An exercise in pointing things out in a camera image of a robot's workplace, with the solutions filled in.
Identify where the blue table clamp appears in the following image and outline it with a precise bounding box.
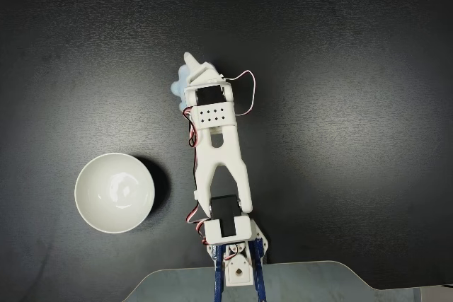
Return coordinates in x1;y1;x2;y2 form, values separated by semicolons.
211;244;226;302
251;238;269;302

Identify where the red white gripper servo cable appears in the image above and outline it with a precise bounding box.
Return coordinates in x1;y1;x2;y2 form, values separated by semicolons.
226;70;258;117

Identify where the skyblue plush doll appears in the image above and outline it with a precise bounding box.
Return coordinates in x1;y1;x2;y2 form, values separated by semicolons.
171;64;195;109

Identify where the red black white cable bundle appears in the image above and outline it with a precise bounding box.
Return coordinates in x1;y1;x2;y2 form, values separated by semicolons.
182;105;200;190

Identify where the white ceramic bowl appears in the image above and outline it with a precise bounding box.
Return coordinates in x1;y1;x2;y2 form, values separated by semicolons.
74;152;156;235

